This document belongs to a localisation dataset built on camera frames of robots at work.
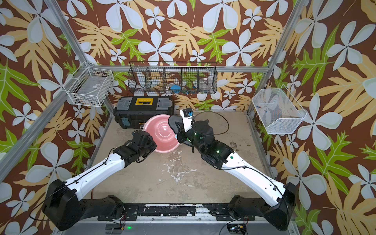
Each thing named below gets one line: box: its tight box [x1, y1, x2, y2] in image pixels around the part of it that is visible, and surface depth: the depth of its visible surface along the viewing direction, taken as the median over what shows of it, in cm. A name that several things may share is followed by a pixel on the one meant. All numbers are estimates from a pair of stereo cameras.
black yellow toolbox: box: [114, 96, 174, 129], surface depth 102 cm
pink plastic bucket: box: [142, 114, 180, 154], surface depth 97 cm
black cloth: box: [167, 115, 185, 135], surface depth 68 cm
